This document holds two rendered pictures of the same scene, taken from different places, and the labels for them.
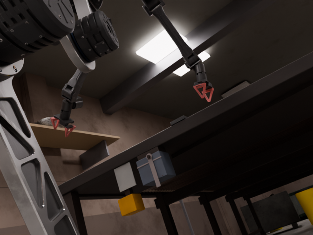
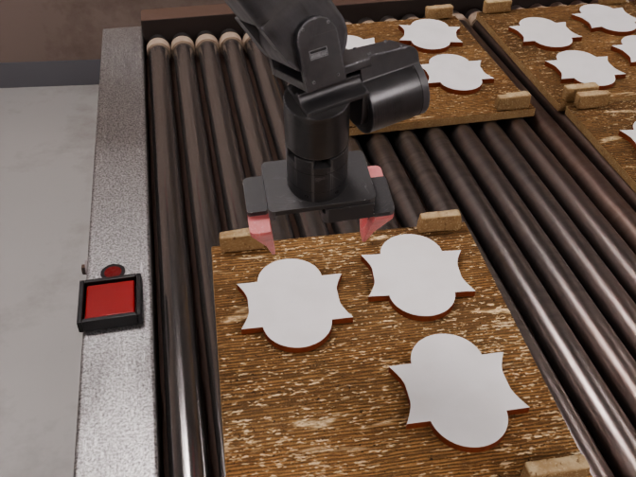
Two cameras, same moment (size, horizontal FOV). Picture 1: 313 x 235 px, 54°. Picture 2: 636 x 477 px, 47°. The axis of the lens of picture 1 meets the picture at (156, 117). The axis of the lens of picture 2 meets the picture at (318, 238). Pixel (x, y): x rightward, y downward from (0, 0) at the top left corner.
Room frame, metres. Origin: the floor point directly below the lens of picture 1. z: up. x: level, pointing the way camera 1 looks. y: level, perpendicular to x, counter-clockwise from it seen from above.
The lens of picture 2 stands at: (1.23, -0.78, 1.56)
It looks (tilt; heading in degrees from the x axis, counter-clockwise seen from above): 40 degrees down; 56
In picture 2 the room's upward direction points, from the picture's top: straight up
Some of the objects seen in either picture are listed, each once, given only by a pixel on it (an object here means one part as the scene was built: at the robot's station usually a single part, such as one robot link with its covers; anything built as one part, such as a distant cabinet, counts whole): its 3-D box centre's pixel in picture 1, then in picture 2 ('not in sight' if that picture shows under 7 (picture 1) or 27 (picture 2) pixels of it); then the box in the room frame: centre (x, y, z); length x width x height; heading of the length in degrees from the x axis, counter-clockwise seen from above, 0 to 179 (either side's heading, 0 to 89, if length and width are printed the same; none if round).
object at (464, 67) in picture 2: not in sight; (403, 61); (2.07, 0.18, 0.94); 0.41 x 0.35 x 0.04; 67
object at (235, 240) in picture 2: not in sight; (241, 239); (1.55, -0.11, 0.95); 0.06 x 0.02 x 0.03; 155
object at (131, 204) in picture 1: (126, 189); not in sight; (1.51, 0.25, 0.74); 0.09 x 0.08 x 0.24; 67
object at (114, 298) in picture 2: not in sight; (111, 302); (1.37, -0.10, 0.92); 0.06 x 0.06 x 0.01; 67
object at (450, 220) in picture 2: not in sight; (439, 220); (1.80, -0.23, 0.95); 0.06 x 0.02 x 0.03; 155
